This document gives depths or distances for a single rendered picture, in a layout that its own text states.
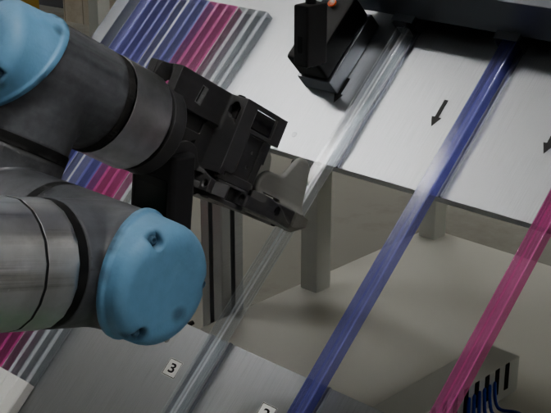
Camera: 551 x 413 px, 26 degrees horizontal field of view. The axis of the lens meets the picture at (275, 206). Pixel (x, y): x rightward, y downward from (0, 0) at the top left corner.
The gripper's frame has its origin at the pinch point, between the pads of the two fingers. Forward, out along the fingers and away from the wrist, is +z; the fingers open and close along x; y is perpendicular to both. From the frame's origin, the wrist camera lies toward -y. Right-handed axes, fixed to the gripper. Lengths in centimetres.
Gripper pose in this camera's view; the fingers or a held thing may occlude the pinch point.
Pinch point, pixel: (285, 224)
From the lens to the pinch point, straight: 102.6
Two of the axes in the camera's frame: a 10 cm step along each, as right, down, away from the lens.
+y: 3.7, -9.3, 0.7
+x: -7.2, -2.4, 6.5
